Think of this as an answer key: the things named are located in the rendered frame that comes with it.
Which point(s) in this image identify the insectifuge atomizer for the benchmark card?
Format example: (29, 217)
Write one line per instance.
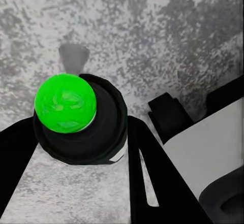
(80, 119)

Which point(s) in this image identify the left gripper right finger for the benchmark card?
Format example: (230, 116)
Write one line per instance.
(177, 203)

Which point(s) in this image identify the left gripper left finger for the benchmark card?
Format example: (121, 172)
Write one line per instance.
(17, 145)

